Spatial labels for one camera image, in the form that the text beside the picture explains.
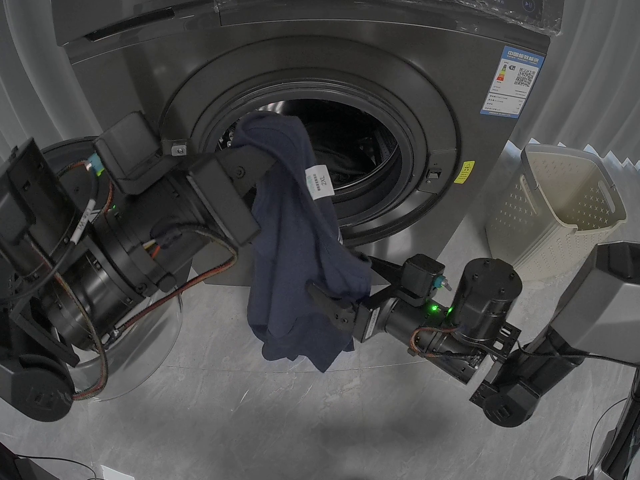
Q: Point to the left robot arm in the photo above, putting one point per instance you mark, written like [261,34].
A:
[85,293]

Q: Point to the washing machine door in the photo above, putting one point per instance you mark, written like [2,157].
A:
[150,353]

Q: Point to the cream laundry basket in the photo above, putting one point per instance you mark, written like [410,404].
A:
[560,208]

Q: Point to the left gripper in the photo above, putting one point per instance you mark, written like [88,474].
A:
[210,203]

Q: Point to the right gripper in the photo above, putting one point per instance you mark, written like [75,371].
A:
[395,318]

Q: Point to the grey washing machine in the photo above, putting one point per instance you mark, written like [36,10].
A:
[350,58]

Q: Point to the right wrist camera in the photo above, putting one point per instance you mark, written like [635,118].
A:
[422,275]

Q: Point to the white curtain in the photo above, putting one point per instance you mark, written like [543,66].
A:
[30,43]
[595,58]

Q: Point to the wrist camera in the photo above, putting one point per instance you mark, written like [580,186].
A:
[422,275]
[127,155]

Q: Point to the dark blue T-shirt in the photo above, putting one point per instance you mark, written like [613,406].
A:
[295,248]

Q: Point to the heap of dark clothes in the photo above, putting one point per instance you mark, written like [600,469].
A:
[345,155]

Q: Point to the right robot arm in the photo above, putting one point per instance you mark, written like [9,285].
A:
[585,293]

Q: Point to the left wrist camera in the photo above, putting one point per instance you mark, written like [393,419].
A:
[127,155]

